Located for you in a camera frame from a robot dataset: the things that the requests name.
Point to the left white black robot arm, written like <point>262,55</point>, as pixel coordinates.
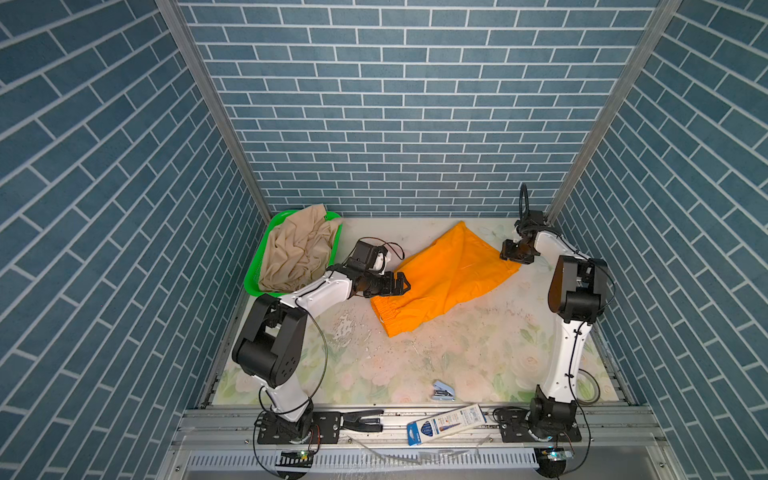
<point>270,342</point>

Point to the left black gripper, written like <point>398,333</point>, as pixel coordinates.
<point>387,287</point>

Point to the circuit board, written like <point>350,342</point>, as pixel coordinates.
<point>552,454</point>
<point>294,459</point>

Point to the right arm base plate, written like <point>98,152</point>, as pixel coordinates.
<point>517,425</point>

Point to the right circuit board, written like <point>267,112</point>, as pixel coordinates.
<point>552,454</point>

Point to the left circuit board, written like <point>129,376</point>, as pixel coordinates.
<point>294,459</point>

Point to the green plastic basket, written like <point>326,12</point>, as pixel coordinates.
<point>255,270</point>

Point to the blue white flat box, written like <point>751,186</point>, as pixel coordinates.
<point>444,424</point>

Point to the orange shorts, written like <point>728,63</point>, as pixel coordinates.
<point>456,268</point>

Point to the beige shorts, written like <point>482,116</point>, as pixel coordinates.
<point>300,246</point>

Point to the aluminium front rail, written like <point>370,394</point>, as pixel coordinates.
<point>613,442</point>

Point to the black pliers tool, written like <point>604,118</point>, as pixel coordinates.
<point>364,421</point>

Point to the white vented cable duct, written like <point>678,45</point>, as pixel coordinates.
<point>361,461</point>

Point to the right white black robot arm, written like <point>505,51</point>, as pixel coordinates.
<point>577,296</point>

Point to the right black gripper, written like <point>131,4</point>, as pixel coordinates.
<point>507,252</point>

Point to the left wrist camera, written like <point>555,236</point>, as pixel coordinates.
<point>381,261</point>

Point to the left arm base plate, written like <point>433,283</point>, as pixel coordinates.
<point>300,429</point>

